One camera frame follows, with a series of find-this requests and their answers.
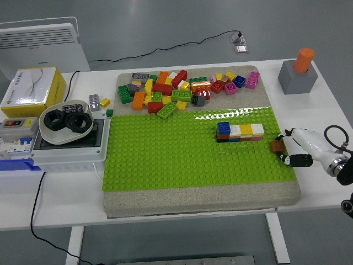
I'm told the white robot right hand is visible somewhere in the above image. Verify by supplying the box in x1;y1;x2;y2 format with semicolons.
275;128;339;169

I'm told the brown toy brick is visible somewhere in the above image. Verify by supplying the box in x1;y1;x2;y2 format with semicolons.
270;140;286;153

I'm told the pink long toy brick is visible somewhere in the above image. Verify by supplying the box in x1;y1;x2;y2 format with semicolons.
245;71;261;90

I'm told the blue stacked toy brick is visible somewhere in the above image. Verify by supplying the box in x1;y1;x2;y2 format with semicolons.
217;121;231;136

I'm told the magenta square toy brick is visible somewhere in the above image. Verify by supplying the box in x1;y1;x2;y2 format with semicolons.
223;82;237;96

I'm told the dark grey toy brick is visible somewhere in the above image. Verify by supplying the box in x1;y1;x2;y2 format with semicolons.
191;94;206;108

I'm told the green studded baseplate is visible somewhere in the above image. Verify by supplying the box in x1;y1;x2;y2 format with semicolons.
101;106;297;192

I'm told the orange long toy brick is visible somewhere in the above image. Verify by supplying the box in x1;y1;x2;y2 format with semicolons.
131;91;146;111

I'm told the grey flat toy plate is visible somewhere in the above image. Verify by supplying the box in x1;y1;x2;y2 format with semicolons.
130;72;151;81

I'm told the grey sloped toy brick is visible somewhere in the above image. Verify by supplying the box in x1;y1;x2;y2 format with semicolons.
127;83;141;97

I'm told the light grey toy brick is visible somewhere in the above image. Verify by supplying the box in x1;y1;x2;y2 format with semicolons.
88;94;100;112

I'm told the grey cube holder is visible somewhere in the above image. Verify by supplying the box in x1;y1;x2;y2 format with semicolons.
277;61;317;96

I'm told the orange cylinder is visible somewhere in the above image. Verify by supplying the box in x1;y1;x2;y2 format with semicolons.
293;47;315;73

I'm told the white table leg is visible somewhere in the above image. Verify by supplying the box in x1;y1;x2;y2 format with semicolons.
265;213;291;264
65;226;85;265

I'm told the shiny orange long brick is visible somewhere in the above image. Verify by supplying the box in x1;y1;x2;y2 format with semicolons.
190;81;212;93

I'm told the grey-brown mat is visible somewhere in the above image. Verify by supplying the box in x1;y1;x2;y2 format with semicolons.
102;65;302;220

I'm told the open floor socket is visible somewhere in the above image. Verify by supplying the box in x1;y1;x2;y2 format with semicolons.
229;31;247;45

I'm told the light green long brick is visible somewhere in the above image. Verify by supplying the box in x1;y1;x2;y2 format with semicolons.
157;102;178;120
171;89;193;102

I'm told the dark green long brick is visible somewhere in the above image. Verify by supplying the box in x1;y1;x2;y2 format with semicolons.
117;84;132;105

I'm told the large black hex nut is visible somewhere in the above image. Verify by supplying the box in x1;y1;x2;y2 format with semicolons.
65;112;89;134
45;109;67;130

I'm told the small black block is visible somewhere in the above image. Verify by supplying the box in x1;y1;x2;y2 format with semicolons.
62;103;84;114

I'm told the white bowl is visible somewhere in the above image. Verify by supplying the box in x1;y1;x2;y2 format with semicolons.
39;99;94;146

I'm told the yellow and white carton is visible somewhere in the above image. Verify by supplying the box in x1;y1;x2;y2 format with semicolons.
1;66;67;118

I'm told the white panel heater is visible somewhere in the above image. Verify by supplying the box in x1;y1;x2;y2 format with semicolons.
0;16;91;81

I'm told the white circuit breaker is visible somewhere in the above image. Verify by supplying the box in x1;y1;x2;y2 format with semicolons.
0;136;35;161

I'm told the black floor cable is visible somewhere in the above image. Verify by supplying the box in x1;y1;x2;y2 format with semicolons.
87;29;243;63

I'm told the white cable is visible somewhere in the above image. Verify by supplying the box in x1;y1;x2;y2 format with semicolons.
92;162;104;182

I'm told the grey electrical enclosure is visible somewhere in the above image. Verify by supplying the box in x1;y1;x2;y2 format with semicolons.
29;117;108;173

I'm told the thin black cable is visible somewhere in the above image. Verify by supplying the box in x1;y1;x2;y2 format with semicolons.
63;71;81;102

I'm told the black power cable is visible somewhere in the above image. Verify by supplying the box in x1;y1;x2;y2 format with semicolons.
29;171;93;265

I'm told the grey push-button switch box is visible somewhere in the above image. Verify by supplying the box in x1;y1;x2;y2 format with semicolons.
0;116;39;143

